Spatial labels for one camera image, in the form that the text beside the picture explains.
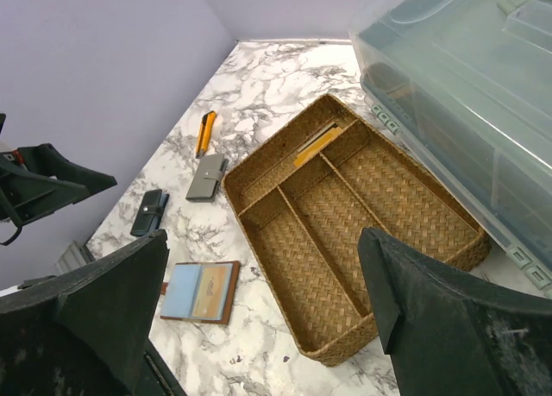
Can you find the gold VIP card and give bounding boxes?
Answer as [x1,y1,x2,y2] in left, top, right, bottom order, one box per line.
[191,263,233,321]

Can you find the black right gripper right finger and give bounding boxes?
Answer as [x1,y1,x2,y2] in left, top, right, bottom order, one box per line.
[358,228,551,395]

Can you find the grey card holder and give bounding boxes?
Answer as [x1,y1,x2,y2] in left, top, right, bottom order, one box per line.
[185,154,228,203]

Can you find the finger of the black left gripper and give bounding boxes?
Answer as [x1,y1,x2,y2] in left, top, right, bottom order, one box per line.
[1,143,117,223]

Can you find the woven wicker divided tray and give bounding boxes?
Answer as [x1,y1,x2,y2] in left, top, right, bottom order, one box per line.
[223,94,491,367]

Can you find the black card holder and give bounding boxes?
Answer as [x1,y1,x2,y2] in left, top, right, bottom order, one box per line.
[130,189,170,237]

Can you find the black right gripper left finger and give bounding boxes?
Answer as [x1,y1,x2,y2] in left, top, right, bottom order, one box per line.
[1,229,168,395]

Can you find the brown open card holder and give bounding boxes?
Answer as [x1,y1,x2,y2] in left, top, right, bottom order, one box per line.
[160,261,241,325]

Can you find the yellow cards in tray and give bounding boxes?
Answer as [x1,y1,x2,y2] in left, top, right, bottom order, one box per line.
[293,122,343,167]

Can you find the orange utility knife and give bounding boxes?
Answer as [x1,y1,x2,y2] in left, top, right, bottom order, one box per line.
[195,110,216,159]

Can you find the clear green plastic toolbox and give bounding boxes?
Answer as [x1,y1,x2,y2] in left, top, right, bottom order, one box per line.
[349,0,551,295]

